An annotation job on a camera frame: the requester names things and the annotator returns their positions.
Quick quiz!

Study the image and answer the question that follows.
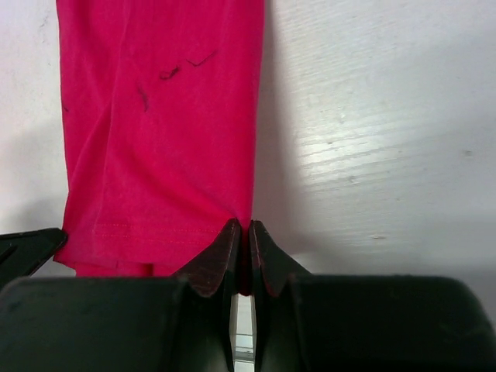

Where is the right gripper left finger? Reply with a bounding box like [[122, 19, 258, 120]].
[[1, 220, 241, 371]]

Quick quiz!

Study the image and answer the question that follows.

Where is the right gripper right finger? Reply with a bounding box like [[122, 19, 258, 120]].
[[249, 221, 495, 371]]

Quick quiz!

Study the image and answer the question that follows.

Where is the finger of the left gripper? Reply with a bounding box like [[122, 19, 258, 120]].
[[0, 228, 68, 287]]

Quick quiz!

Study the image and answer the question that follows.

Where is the magenta t shirt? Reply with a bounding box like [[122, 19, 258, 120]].
[[54, 1, 265, 277]]

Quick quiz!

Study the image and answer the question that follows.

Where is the aluminium rail frame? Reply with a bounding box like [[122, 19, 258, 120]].
[[233, 294, 255, 372]]

